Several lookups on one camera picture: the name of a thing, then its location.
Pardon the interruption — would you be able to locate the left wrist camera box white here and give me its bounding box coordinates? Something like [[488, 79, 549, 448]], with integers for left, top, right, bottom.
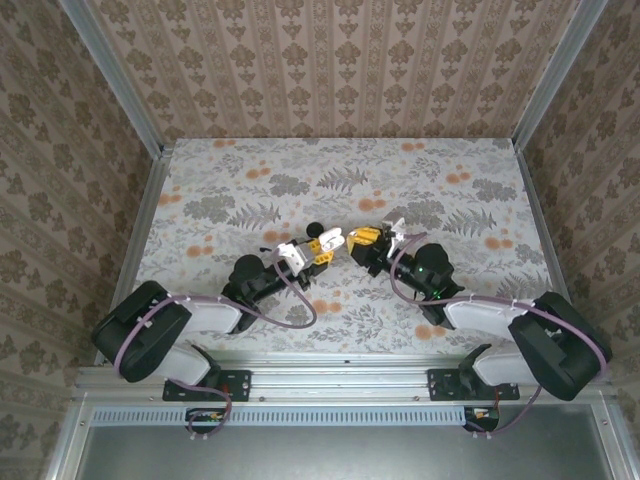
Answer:
[[275, 241, 311, 275]]

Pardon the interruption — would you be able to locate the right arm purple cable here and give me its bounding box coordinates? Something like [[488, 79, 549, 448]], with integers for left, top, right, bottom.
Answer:
[[388, 232, 614, 442]]

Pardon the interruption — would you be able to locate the aluminium table side rail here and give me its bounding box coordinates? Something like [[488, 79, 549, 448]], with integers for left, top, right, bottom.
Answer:
[[94, 144, 174, 366], [514, 144, 591, 364]]

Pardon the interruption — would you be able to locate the black connector board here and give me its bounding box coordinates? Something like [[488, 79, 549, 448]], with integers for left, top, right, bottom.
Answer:
[[462, 405, 501, 434], [184, 407, 227, 436]]

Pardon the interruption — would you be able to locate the aluminium mounting rail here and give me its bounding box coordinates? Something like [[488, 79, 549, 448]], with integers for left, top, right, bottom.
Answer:
[[74, 363, 614, 402]]

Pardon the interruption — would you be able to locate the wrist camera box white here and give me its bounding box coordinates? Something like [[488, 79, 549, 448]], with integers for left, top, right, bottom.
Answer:
[[275, 241, 311, 275], [381, 217, 407, 247]]

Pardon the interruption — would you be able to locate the grey slotted cable duct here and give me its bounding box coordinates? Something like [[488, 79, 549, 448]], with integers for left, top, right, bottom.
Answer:
[[92, 405, 466, 426]]

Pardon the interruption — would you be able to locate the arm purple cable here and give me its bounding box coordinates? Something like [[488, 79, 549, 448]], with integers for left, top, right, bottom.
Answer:
[[388, 232, 614, 442], [113, 249, 318, 444]]

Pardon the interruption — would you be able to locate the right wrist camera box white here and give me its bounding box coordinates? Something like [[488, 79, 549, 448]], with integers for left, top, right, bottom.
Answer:
[[381, 217, 407, 247]]

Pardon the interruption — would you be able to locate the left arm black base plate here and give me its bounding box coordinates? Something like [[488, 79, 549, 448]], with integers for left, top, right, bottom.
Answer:
[[162, 368, 252, 403]]

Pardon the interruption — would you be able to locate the aluminium frame post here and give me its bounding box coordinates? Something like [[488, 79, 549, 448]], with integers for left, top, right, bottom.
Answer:
[[512, 0, 609, 151], [58, 0, 166, 156]]

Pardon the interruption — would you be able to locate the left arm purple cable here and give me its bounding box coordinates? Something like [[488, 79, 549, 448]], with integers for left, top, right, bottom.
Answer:
[[113, 249, 318, 444]]

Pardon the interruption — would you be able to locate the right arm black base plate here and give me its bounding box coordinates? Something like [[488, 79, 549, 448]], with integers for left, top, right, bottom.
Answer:
[[427, 368, 520, 402]]

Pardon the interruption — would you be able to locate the grey metal sheet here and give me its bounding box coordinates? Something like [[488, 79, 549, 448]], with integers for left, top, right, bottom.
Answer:
[[74, 424, 616, 480]]

